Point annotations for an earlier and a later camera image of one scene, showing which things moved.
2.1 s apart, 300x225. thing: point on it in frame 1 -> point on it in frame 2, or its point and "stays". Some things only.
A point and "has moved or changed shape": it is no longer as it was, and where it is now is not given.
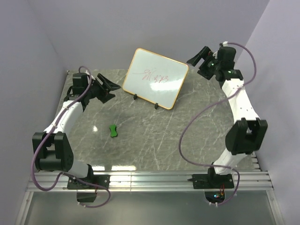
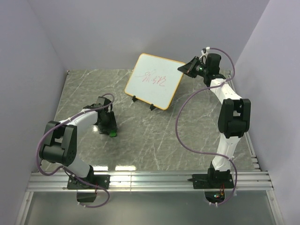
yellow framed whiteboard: (155, 78) has moved or changed shape
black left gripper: (108, 86) -> (111, 125)
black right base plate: (212, 181) stays
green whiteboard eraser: (113, 130) stays
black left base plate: (104, 180) stays
